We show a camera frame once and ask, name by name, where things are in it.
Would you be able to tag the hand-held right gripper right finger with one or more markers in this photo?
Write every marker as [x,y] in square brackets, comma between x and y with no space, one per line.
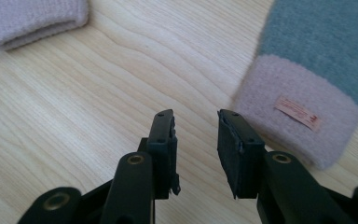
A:
[237,161]

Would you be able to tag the two-tone sock with pink cuff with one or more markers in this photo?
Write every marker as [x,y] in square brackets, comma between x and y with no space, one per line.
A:
[310,56]

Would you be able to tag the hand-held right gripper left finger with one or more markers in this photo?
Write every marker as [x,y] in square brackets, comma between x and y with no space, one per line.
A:
[163,155]

